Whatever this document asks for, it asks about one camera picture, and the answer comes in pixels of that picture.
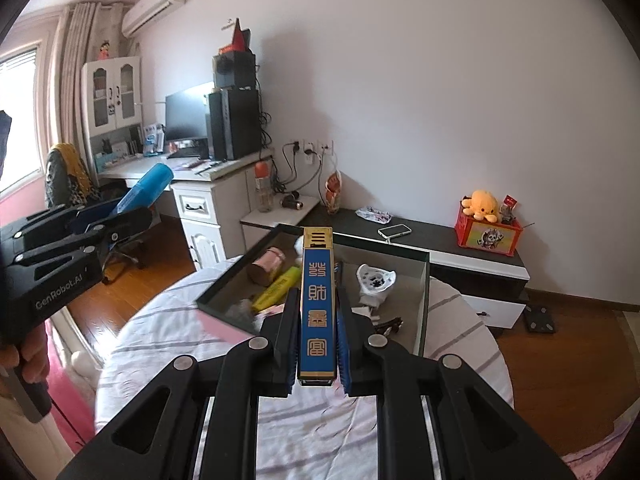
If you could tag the white wall socket panel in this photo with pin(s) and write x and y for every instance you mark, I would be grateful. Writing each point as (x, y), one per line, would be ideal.
(312, 147)

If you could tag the white air conditioner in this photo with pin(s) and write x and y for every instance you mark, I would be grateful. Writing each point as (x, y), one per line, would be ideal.
(155, 7)

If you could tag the printed snack packet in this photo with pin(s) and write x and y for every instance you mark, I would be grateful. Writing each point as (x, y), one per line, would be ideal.
(374, 215)

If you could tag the black computer monitor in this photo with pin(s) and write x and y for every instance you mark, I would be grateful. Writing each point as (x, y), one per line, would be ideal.
(187, 115)

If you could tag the red triangular ornament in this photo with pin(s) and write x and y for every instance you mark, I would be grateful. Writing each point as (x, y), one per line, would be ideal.
(239, 37)

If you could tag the clear bottle with orange cap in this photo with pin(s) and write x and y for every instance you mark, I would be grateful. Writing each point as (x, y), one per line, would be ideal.
(263, 190)

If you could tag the black-top low cabinet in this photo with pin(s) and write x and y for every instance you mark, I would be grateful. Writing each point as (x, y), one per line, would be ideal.
(435, 240)

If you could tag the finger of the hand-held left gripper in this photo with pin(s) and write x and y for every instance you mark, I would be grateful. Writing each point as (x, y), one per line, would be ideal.
(95, 219)
(125, 227)

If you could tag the blue and gold box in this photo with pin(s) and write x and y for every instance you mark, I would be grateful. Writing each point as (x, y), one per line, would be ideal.
(315, 310)

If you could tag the pink magazine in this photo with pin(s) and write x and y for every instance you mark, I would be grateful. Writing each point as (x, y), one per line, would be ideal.
(197, 165)

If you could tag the window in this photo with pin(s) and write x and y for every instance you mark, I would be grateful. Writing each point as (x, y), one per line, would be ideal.
(20, 125)

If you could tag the black speaker box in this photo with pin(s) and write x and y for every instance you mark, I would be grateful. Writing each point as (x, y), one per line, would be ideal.
(235, 70)

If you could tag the small red doll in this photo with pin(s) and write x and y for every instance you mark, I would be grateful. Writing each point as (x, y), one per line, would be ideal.
(104, 51)

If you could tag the white low cabinet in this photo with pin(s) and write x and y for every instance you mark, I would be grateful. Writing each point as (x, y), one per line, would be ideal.
(270, 217)

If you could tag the black keyboard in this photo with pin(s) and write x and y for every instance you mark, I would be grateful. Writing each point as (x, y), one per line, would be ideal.
(187, 153)

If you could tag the striped white quilt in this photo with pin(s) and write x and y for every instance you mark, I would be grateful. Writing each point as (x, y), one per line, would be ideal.
(150, 340)

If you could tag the blue plastic tube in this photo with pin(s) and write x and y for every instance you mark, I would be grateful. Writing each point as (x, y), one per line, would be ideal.
(147, 185)

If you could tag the person's left hand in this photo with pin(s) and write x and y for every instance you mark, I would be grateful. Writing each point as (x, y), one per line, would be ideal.
(35, 352)

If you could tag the yellow patterned cloth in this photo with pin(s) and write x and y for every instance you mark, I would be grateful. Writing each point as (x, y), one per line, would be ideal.
(72, 160)

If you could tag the yellow highlighter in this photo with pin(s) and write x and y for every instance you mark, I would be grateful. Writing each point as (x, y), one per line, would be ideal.
(277, 290)

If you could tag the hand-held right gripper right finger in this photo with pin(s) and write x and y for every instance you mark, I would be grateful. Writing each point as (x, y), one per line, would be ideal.
(345, 355)

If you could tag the white phone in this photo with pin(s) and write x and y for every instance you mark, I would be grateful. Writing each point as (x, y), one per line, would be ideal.
(395, 231)

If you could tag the blue and white carton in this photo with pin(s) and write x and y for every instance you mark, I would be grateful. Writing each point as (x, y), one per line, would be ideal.
(152, 140)

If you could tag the pink blanket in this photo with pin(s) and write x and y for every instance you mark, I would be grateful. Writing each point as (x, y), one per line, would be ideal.
(70, 390)

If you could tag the white desk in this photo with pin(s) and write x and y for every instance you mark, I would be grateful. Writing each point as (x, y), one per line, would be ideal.
(200, 200)

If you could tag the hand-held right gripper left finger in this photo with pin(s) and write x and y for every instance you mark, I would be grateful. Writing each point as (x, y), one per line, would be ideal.
(289, 350)

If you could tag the black floor scale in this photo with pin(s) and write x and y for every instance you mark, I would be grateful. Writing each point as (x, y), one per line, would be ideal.
(540, 319)

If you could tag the beige curtain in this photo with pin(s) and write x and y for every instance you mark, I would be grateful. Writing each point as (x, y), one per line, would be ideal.
(80, 85)

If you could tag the person's pink clothing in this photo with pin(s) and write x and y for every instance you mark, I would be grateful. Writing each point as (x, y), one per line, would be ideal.
(600, 460)

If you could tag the black hair dryer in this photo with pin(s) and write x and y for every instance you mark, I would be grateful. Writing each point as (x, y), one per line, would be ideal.
(292, 202)

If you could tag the small red tag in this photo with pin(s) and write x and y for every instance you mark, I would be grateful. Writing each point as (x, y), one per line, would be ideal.
(510, 202)

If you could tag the black computer tower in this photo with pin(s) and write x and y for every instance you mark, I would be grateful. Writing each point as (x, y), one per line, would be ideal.
(240, 125)

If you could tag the white glass-door hutch cabinet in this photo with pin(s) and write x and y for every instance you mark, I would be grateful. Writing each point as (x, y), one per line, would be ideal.
(114, 90)

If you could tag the yellow octopus plush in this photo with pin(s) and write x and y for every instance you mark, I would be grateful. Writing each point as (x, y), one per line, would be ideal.
(482, 205)

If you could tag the white paw-print dish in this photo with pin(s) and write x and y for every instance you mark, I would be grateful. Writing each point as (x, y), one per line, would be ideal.
(375, 280)

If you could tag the dark grey jacket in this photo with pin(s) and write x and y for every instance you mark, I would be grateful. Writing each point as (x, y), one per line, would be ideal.
(57, 185)

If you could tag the black hair clip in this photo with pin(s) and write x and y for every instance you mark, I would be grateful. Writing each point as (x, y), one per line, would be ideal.
(390, 327)

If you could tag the pink box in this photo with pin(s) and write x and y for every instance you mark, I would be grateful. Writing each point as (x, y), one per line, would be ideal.
(405, 265)

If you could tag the red printed box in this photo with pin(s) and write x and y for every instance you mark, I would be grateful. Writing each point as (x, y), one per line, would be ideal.
(487, 237)

